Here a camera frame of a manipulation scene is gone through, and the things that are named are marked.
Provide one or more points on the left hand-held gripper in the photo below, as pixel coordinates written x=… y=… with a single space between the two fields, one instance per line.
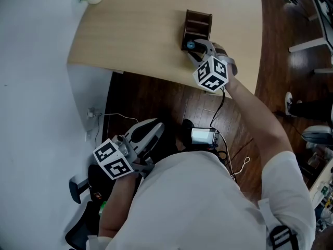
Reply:
x=114 y=165

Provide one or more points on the dark table with white legs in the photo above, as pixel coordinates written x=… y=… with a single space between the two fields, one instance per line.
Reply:
x=309 y=43

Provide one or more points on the person's right forearm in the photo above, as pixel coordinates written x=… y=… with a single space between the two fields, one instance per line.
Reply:
x=257 y=124

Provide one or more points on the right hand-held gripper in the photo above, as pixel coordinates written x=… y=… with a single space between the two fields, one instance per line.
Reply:
x=210 y=74

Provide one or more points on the person's left forearm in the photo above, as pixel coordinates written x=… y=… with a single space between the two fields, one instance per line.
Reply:
x=119 y=202

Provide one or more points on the person's right hand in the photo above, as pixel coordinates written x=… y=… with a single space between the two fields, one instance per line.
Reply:
x=222 y=52

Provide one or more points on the small black screen device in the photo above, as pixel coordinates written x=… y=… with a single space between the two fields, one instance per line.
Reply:
x=203 y=137

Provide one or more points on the white wall socket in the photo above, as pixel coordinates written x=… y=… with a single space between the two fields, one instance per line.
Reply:
x=89 y=135

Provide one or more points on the white wall charger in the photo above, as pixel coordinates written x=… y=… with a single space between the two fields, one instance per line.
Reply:
x=91 y=112

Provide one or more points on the person's white shirt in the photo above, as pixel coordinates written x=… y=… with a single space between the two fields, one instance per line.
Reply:
x=195 y=204

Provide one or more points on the brown wooden desk organizer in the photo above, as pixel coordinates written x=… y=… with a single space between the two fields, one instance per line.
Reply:
x=197 y=25

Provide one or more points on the person's black shoe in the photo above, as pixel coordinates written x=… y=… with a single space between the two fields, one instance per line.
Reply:
x=187 y=129

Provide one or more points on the black mesh chair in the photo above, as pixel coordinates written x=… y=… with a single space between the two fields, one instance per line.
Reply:
x=80 y=230

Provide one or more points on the small blue object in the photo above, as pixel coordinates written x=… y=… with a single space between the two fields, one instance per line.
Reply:
x=190 y=44

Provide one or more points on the light wooden table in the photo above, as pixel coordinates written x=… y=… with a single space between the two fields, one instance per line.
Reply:
x=143 y=22

